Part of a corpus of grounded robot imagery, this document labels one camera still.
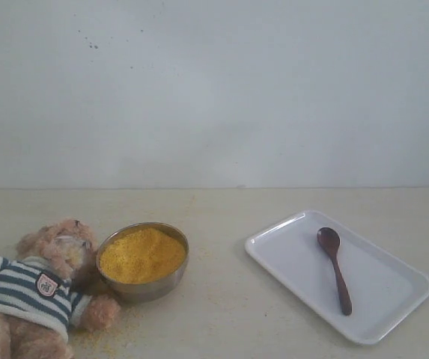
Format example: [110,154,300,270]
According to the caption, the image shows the brown wooden spoon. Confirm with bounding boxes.
[317,227,353,316]

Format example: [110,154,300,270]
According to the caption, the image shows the beige teddy bear striped sweater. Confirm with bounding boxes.
[0,218,121,358]

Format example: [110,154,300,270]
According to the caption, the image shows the yellow millet grains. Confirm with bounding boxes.
[100,228,186,284]

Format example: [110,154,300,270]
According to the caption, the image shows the steel bowl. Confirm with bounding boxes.
[97,222,189,303]

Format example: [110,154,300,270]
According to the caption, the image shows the white rectangular plastic tray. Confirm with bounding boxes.
[245,210,429,345]

